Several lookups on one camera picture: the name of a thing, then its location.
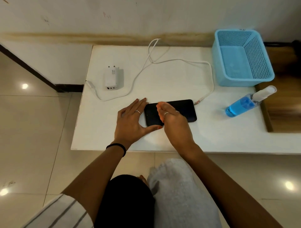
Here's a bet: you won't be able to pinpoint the person's right hand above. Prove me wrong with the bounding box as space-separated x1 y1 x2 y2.
156 101 196 154

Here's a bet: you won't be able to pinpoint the grey cloth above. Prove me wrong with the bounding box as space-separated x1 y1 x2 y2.
148 158 223 228

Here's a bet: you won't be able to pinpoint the blue liquid spray bottle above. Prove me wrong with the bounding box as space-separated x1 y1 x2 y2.
225 85 277 117

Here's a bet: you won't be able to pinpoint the white charger adapter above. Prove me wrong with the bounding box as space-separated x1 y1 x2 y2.
105 66 124 91

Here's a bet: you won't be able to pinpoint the black smartphone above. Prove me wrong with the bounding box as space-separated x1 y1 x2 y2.
144 99 197 127

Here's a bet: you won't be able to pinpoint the dark skirting board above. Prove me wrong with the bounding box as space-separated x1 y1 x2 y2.
0 44 84 93

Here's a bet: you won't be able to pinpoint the white charging cable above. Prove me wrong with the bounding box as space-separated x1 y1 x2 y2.
85 38 215 105

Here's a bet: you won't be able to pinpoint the white striped sleeve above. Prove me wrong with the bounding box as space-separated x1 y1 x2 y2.
22 194 94 228

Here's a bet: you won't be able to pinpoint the brown wooden table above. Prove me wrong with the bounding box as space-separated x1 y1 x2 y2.
255 46 301 133

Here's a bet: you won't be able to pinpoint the black trousers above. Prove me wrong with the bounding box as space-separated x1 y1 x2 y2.
94 174 156 228

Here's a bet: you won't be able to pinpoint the person's left hand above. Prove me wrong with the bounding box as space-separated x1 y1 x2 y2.
114 98 163 151

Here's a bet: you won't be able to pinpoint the person's right forearm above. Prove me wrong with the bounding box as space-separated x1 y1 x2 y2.
182 144 284 228

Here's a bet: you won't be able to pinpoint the blue plastic basket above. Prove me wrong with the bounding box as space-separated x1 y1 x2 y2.
212 29 275 87

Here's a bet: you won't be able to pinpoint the black wristband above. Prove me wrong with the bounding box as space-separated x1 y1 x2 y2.
106 143 127 157

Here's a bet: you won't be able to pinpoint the person's left forearm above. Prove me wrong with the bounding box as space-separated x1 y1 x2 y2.
62 144 127 223

